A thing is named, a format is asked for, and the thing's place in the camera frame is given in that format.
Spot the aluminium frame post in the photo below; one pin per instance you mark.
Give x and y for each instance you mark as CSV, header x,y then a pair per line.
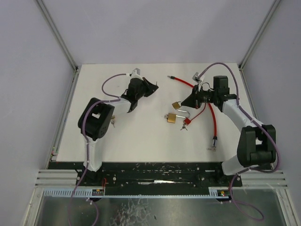
x,y
260,32
61,43

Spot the right aluminium frame post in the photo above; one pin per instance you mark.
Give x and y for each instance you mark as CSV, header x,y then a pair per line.
x,y
260,32

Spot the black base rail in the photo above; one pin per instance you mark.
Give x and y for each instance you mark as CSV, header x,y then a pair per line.
x,y
158,178

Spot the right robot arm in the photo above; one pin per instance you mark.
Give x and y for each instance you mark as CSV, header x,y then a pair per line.
x,y
256,144

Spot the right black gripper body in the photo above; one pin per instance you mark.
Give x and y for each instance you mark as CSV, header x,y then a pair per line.
x,y
196,97

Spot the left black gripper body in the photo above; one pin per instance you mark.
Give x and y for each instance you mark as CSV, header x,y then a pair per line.
x,y
144,87

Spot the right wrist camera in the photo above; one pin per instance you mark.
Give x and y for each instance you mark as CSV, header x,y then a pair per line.
x,y
197,78

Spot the small brass padlock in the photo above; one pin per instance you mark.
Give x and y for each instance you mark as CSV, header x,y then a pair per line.
x,y
113,120
176,105

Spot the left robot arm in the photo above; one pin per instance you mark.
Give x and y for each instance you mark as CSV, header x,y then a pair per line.
x,y
96,118

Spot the red cable lock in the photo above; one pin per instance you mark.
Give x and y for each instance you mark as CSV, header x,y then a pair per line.
x,y
215,138

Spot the open small brass padlock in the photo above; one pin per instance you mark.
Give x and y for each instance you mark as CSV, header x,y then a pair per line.
x,y
113,120

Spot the left aluminium frame post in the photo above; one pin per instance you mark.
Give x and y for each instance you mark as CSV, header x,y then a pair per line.
x,y
61,43

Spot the large brass padlock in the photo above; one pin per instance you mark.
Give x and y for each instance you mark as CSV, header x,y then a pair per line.
x,y
182,114

